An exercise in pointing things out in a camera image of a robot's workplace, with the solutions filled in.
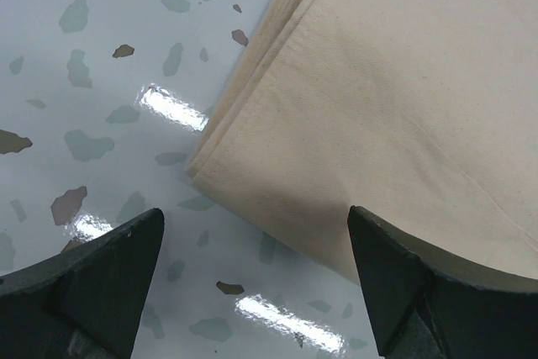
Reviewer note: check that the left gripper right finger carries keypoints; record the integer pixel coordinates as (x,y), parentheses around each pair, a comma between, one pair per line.
(425,302)

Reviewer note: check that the beige cloth wrap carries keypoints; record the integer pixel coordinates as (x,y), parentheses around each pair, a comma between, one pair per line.
(424,112)

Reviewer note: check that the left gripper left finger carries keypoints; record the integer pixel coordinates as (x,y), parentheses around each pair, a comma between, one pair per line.
(85,302)

